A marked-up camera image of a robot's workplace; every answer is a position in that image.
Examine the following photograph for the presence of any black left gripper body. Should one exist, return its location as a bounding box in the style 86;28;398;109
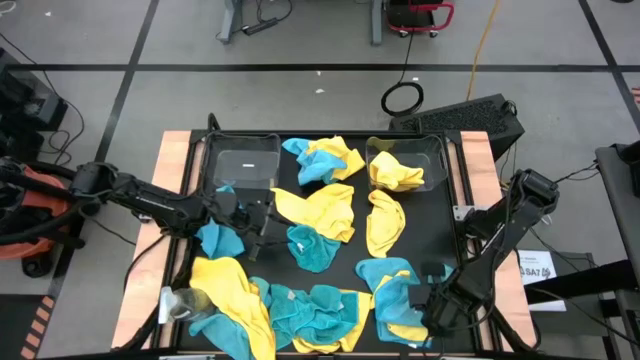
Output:
227;195;275;239

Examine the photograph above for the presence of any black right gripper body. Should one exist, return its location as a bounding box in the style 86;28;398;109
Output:
424;279;481;334

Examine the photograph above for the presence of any yellow microfiber towel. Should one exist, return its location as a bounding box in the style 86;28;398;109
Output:
291;288;375;356
271;182;357;244
365;188;407;260
371;269;432;345
305;134;367;182
188;256;277;360
368;150;426;193

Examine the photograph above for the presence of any light blue microfiber towel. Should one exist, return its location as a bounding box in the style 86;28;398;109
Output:
187;276;274;360
281;137;348;187
354;256;455;350

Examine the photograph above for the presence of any teal microfiber towel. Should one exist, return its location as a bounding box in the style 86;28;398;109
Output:
285;223;342;275
268;283;321;352
299;284;361;347

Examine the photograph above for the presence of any clear plastic basket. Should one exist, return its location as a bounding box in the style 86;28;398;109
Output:
364;134;450;194
201;131;283;195

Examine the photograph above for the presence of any white paper sign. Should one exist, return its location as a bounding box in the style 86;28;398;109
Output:
516;248;568;313

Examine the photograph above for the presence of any black perforated computer case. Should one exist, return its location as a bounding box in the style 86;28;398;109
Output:
388;93;527;162

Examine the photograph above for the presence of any black power strip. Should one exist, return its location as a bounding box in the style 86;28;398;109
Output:
241;17;280;37

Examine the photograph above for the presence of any grey desk leg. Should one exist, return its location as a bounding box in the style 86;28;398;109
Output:
368;0;385;47
215;0;245;45

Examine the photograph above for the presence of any dark grey side table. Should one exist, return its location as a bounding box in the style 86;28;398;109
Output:
593;141;640;306

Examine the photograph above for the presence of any black equipment stack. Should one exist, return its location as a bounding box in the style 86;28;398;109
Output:
0;47;70;162

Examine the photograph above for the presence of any red-framed black cart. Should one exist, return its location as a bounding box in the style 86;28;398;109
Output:
382;0;456;39

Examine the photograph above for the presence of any black cable bundle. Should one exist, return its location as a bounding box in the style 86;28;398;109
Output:
479;309;541;354

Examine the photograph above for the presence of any coiled black cable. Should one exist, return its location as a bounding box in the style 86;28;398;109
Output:
380;28;426;118

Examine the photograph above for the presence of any orange shop vacuum with hose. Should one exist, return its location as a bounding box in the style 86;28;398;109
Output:
0;155;97;279

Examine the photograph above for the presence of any yellow extension cord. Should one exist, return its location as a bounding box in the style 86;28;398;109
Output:
465;0;502;101

